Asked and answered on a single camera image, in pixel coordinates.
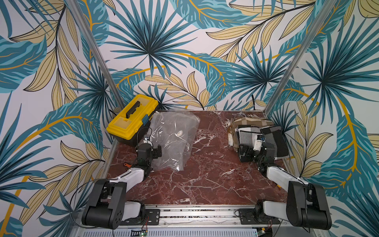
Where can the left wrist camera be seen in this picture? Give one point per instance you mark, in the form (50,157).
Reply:
(147,140)

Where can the yellow black toolbox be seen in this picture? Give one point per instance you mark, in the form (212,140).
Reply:
(129,126)

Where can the right aluminium corner post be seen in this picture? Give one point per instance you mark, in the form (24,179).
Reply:
(315,27)

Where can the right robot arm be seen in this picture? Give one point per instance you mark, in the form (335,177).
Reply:
(306,205)

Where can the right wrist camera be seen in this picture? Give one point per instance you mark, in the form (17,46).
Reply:
(258,143)

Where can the clear plastic vacuum bag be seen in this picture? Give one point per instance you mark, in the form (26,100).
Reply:
(175,150)

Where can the aluminium front rail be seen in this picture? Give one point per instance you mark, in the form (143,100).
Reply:
(200,221)

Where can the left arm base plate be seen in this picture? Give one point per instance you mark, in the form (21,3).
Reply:
(151,217)

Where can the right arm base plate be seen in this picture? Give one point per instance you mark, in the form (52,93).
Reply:
(249,216)

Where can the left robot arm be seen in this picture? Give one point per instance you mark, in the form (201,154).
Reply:
(107,206)

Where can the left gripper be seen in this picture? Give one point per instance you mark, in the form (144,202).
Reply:
(155,153)

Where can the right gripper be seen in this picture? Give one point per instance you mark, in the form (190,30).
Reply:
(246,152)

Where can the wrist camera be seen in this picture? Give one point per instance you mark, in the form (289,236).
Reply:
(147,140)
(258,143)

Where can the aluminium corner post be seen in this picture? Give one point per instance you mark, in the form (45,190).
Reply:
(315,27)
(85,28)

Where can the olive tan plaid blanket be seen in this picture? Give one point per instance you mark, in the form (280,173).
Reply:
(248,121)

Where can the left aluminium corner post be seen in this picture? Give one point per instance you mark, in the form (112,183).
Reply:
(85,28)

